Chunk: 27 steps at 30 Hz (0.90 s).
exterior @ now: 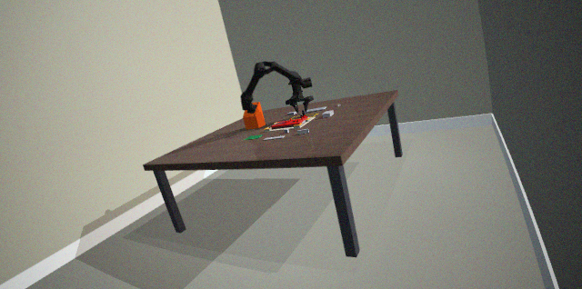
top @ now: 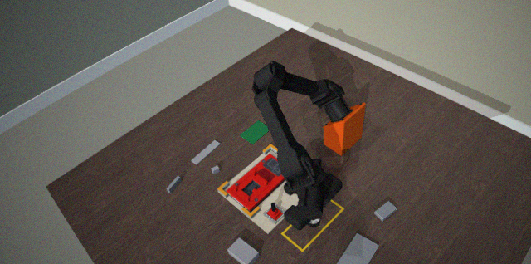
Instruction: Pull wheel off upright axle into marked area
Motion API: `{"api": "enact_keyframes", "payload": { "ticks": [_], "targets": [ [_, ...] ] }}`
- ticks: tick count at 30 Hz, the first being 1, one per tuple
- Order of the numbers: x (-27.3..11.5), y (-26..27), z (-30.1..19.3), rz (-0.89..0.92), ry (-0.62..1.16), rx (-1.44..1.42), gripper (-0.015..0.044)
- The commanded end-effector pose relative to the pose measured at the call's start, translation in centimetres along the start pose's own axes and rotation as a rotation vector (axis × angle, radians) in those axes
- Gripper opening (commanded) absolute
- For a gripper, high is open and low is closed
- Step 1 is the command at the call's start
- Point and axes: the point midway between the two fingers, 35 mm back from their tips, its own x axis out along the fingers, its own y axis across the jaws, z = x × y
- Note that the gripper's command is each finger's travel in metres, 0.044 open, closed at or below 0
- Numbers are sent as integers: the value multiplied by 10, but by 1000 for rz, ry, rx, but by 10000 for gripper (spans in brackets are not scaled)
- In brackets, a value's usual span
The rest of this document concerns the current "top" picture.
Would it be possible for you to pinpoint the black tyre with grey rim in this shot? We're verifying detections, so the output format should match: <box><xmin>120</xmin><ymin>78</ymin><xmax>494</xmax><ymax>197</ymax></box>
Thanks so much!
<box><xmin>308</xmin><ymin>218</ymin><xmax>320</xmax><ymax>227</ymax></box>

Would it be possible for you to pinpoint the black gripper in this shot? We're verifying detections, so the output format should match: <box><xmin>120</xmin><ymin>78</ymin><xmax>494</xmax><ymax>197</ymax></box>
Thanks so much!
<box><xmin>284</xmin><ymin>173</ymin><xmax>343</xmax><ymax>230</ymax></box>

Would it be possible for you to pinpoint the green rectangular target area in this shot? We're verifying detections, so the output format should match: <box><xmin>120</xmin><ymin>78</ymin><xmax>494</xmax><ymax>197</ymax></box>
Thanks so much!
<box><xmin>240</xmin><ymin>120</ymin><xmax>269</xmax><ymax>144</ymax></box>

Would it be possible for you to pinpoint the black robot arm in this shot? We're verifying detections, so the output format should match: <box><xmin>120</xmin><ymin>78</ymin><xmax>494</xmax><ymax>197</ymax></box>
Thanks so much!
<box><xmin>252</xmin><ymin>61</ymin><xmax>353</xmax><ymax>219</ymax></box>

